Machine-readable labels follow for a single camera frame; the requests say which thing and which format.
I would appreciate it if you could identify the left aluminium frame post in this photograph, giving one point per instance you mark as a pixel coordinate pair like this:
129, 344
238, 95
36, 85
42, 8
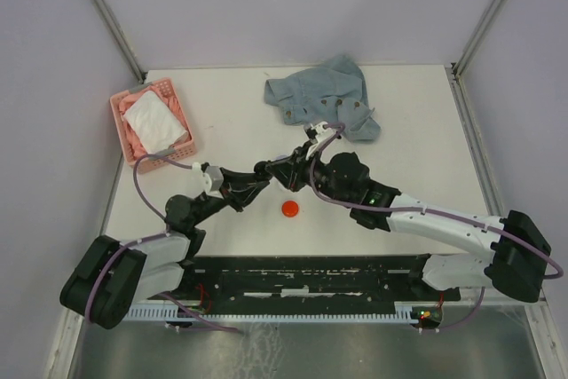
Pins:
119, 38

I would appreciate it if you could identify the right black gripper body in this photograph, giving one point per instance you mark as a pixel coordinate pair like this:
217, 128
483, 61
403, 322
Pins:
303, 172

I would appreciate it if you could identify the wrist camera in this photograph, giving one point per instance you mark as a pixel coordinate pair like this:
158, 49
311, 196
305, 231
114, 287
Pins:
210, 178
321, 134

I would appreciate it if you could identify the blue denim jacket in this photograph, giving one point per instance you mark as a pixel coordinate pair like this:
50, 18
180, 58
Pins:
334, 91

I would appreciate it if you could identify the right aluminium frame post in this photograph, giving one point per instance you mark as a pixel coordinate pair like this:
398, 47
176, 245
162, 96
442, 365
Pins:
480, 32

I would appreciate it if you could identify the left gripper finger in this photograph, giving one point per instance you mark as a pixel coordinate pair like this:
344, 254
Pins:
234, 177
244, 193

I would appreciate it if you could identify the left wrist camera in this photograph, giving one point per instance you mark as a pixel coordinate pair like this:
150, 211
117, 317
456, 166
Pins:
210, 178

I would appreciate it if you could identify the white folded cloth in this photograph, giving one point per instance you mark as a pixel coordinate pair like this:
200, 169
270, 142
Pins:
153, 121

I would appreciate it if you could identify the aluminium frame post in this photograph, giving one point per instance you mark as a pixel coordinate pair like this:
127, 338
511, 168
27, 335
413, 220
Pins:
480, 32
119, 38

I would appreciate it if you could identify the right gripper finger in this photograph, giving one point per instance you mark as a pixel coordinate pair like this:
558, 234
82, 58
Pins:
285, 176
297, 159

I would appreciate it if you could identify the pink plastic basket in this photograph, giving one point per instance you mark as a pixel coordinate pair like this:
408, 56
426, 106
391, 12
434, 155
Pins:
165, 90

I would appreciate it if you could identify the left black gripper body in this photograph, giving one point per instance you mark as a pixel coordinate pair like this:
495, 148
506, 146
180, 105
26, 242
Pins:
223, 189

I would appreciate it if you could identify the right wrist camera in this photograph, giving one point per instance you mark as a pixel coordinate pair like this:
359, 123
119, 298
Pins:
321, 134

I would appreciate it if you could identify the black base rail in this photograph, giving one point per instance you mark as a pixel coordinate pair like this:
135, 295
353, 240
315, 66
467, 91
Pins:
306, 285

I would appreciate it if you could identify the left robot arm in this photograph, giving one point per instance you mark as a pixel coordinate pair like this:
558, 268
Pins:
114, 275

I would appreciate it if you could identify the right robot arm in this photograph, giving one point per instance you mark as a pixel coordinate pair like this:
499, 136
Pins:
507, 253

